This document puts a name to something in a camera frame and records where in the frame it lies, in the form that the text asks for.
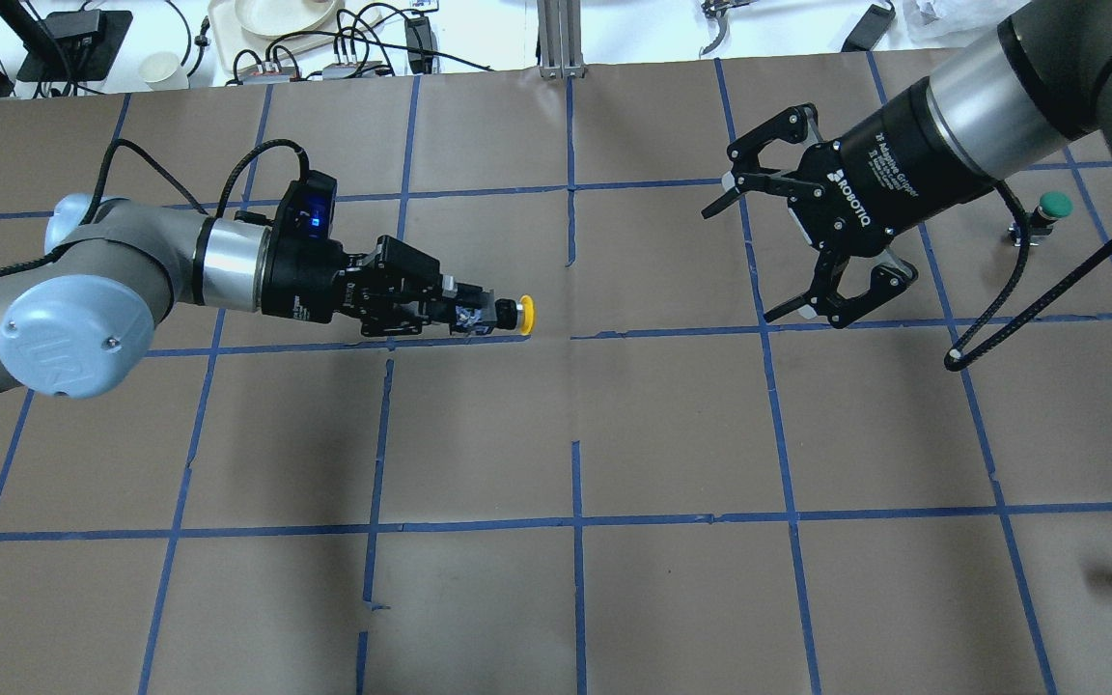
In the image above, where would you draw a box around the green push button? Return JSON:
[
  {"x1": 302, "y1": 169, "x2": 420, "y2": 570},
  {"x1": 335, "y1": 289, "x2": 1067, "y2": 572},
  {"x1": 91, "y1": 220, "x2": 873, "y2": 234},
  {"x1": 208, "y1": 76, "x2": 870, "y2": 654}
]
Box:
[{"x1": 1025, "y1": 192, "x2": 1073, "y2": 247}]

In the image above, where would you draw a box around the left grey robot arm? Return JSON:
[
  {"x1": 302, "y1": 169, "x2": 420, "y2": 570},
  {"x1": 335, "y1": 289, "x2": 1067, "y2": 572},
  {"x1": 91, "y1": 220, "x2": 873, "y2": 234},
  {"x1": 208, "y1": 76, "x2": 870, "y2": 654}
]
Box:
[{"x1": 0, "y1": 183, "x2": 535, "y2": 399}]

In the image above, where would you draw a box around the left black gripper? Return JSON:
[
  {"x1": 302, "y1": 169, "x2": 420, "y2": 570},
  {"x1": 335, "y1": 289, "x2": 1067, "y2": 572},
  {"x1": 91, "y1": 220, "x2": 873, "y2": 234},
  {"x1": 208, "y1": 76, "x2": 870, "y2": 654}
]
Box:
[{"x1": 262, "y1": 232, "x2": 498, "y2": 336}]

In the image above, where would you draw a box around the black stand base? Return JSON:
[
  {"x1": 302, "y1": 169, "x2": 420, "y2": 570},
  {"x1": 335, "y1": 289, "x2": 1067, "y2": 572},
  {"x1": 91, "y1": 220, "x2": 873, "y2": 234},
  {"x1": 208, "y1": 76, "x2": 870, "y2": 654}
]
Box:
[{"x1": 13, "y1": 10, "x2": 135, "y2": 83}]

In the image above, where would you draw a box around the aluminium frame post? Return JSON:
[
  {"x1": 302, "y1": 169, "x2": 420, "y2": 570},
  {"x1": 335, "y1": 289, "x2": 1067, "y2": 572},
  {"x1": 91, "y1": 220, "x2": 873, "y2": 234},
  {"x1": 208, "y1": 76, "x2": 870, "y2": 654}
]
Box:
[{"x1": 537, "y1": 0, "x2": 586, "y2": 80}]

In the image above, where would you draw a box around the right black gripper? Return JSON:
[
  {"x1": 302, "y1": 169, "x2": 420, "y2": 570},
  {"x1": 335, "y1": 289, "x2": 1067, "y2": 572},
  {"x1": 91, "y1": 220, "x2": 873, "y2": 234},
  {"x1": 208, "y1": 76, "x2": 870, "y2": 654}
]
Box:
[{"x1": 701, "y1": 82, "x2": 986, "y2": 328}]

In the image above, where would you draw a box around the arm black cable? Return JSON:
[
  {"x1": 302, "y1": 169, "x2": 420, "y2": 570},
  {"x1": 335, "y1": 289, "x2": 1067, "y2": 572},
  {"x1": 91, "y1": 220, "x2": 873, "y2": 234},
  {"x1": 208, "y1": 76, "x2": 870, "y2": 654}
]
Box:
[
  {"x1": 0, "y1": 138, "x2": 311, "y2": 295},
  {"x1": 942, "y1": 179, "x2": 1112, "y2": 373}
]

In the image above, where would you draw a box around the yellow push button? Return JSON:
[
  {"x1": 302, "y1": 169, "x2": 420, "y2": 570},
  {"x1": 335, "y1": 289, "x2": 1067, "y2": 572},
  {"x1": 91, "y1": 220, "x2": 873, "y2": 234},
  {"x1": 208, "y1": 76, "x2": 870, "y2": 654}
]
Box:
[{"x1": 455, "y1": 294, "x2": 537, "y2": 337}]

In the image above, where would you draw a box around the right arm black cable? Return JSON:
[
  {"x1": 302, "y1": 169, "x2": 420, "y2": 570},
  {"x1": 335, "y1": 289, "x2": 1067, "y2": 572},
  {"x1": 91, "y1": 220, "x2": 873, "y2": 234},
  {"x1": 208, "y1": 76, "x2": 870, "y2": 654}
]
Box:
[{"x1": 942, "y1": 179, "x2": 1112, "y2": 373}]

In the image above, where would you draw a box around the white paper cup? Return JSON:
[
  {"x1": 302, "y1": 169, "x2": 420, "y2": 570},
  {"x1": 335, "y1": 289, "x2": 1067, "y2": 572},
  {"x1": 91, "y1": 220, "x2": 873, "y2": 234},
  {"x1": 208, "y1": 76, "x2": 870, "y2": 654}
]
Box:
[{"x1": 138, "y1": 51, "x2": 189, "y2": 92}]

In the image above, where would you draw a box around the black power adapter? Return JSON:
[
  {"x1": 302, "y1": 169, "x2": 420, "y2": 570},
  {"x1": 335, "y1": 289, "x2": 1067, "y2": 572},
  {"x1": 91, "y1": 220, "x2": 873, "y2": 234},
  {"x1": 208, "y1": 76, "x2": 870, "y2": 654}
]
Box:
[{"x1": 840, "y1": 1, "x2": 897, "y2": 53}]

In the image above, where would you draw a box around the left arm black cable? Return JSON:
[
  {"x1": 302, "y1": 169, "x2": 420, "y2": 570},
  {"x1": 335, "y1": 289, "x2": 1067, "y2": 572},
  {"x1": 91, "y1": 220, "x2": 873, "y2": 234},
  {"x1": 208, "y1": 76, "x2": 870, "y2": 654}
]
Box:
[{"x1": 0, "y1": 138, "x2": 311, "y2": 295}]

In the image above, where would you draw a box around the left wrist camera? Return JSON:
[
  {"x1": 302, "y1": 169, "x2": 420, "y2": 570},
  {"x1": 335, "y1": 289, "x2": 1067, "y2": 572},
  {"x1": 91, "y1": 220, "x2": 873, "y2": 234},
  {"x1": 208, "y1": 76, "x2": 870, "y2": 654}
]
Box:
[{"x1": 274, "y1": 170, "x2": 337, "y2": 240}]

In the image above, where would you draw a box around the white plate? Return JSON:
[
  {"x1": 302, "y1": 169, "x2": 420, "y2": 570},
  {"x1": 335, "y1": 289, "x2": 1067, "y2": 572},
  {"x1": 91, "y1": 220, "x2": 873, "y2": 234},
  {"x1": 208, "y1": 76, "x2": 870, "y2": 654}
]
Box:
[{"x1": 234, "y1": 0, "x2": 337, "y2": 39}]

